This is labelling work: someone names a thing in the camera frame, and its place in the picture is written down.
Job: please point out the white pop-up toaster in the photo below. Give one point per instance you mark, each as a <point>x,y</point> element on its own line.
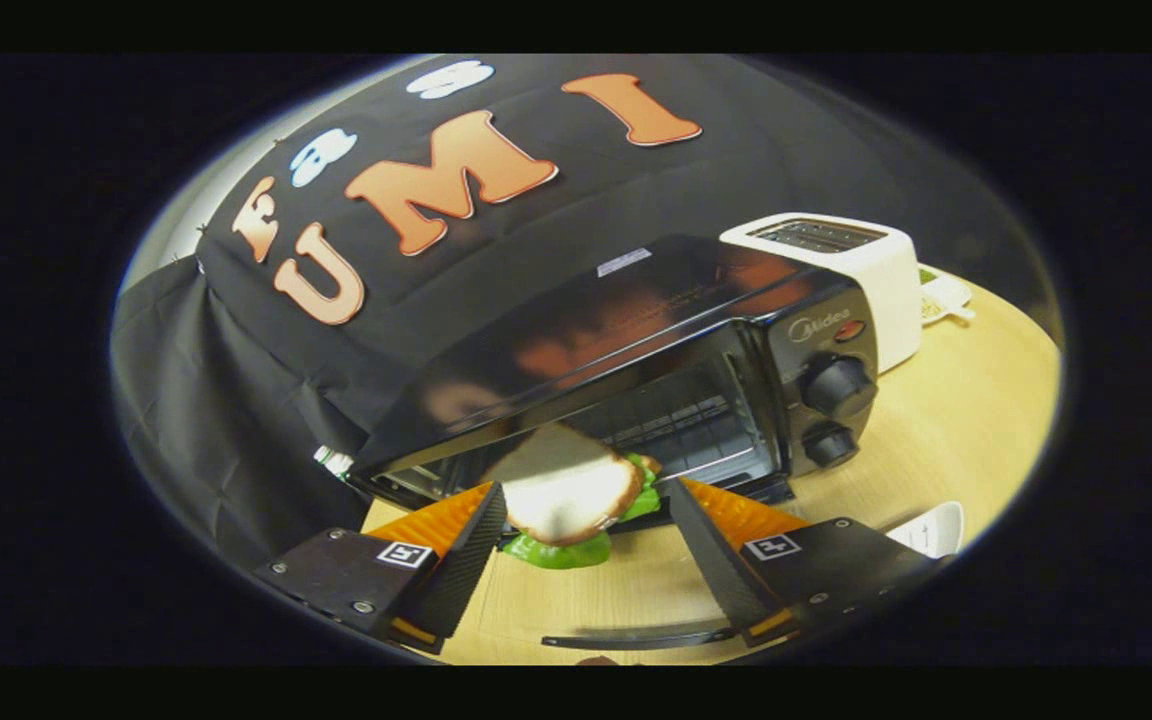
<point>886,290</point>

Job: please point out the black toaster oven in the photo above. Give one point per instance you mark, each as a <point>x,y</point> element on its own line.
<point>636,300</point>

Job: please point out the white divided seed dish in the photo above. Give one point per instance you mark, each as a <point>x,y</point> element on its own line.
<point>941,295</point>

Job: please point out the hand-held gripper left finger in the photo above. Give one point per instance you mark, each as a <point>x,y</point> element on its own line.
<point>456,570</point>

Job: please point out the toy sandwich with lettuce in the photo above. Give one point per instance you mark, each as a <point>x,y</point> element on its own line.
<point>566,490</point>

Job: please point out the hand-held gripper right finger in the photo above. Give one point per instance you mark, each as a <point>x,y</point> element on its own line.
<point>721,570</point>

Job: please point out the white plate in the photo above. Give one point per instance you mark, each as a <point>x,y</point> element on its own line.
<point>931,530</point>

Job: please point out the small white bottle green label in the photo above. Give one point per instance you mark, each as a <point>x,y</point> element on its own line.
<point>334,461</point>

